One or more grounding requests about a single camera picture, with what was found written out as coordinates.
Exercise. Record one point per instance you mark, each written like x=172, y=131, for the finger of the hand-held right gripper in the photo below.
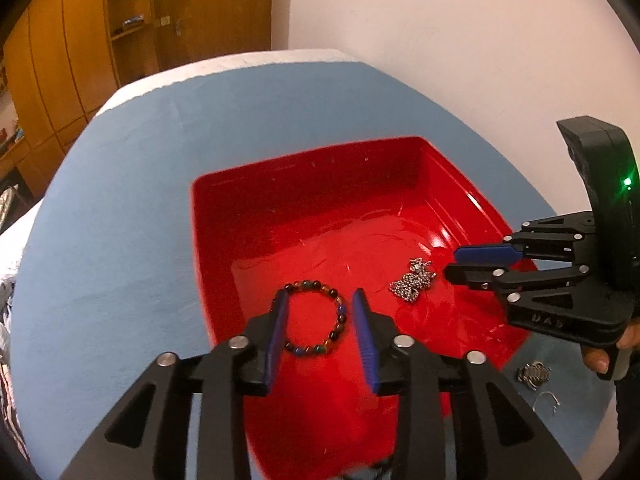
x=482, y=254
x=470, y=276

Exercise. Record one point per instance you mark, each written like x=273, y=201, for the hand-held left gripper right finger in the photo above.
x=362, y=340

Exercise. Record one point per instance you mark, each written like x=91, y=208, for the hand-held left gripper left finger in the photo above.
x=277, y=340

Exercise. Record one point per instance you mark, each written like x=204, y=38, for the silver metal watch band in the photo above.
x=534, y=376

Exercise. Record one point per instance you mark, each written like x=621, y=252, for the person's right hand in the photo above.
x=596, y=360

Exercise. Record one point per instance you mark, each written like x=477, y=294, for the silver earring hook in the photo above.
x=553, y=400

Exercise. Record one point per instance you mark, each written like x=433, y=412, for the blue table cloth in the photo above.
x=125, y=210

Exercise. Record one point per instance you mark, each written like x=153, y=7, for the shiny metal object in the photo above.
x=7, y=207

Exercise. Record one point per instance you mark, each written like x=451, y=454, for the wooden door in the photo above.
x=215, y=5

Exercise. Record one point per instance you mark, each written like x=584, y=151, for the blue item on shelf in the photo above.
x=134, y=21

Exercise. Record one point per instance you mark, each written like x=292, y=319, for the wooden wardrobe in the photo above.
x=55, y=50

